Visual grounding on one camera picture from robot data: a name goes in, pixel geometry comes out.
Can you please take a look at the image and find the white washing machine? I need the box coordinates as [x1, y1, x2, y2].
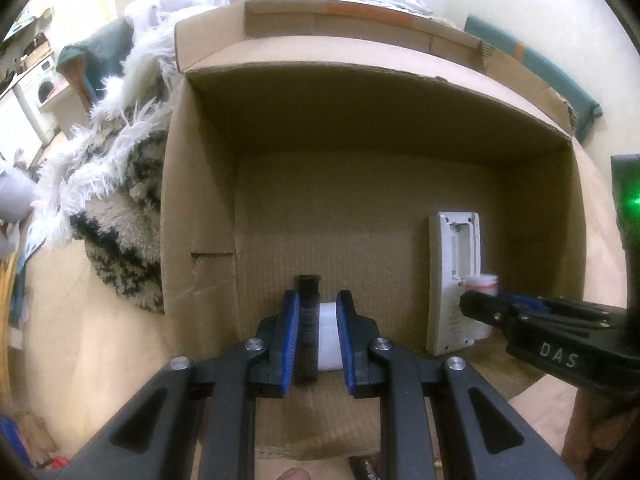
[22, 57, 64, 112]

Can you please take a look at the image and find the person's right hand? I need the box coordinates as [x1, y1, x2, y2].
[560, 390, 617, 467]

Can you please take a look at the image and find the teal mat with orange patch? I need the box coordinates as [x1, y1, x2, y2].
[464, 14, 603, 139]

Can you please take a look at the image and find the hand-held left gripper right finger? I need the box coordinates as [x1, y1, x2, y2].
[336, 289, 576, 480]

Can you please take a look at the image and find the blue plastic item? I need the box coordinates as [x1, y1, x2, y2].
[0, 414, 22, 462]

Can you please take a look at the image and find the grey cloth bundle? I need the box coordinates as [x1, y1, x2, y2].
[0, 160, 34, 224]

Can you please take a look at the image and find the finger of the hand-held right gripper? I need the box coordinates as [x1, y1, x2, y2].
[459, 290, 527, 346]
[500, 295, 627, 337]

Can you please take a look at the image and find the dark brown packet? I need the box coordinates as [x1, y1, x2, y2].
[349, 455, 387, 480]

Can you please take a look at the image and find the black lighter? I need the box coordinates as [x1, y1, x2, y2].
[295, 274, 321, 386]

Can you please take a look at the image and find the white remote control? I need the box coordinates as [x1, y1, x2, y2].
[426, 211, 493, 356]

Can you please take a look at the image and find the small white red-label bottle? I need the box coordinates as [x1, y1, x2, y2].
[464, 272, 500, 294]

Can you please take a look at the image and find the white fluffy blanket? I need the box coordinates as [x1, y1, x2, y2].
[32, 25, 177, 251]

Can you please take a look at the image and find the black and white shaggy blanket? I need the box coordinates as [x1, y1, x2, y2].
[70, 105, 169, 317]

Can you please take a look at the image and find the white earbuds case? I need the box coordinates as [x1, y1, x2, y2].
[318, 302, 346, 372]

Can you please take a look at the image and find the cardboard box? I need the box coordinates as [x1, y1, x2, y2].
[160, 0, 588, 461]

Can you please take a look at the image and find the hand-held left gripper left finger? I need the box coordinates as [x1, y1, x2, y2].
[70, 289, 303, 480]

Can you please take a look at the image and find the teal cushion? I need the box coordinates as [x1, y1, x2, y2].
[56, 17, 137, 112]

